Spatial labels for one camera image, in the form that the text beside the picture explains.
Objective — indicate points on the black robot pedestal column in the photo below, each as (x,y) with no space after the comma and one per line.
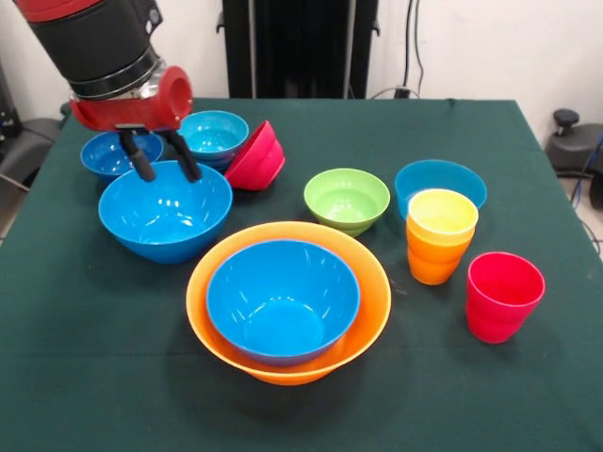
(301,47)

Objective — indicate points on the large blue bowl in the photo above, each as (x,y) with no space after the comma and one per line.
(282,301)
(162,221)

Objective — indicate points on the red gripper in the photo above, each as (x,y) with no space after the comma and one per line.
(122,115)

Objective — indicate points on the small red bowl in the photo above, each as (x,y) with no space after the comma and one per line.
(259,160)

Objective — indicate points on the small dark blue bowl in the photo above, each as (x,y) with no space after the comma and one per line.
(103,157)

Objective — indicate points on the small green bowl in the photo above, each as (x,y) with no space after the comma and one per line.
(346,202)

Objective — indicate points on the small light blue bowl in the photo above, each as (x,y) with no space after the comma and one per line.
(216,136)

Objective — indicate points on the large orange bowl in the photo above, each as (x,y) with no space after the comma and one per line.
(372,301)

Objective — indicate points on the orange plastic cup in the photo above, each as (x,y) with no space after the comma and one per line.
(435,263)

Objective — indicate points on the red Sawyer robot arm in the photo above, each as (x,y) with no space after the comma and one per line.
(99,47)

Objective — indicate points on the red plastic cup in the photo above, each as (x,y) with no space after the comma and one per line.
(499,315)

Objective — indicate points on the dark green table cloth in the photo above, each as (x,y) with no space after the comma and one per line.
(301,424)

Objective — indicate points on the yellow plastic cup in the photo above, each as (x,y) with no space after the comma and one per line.
(443,212)

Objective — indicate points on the grey pedestal foot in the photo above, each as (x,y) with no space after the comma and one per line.
(28,141)
(572,150)

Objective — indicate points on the shallow blue ribbed bowl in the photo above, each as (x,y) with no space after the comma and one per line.
(438,176)

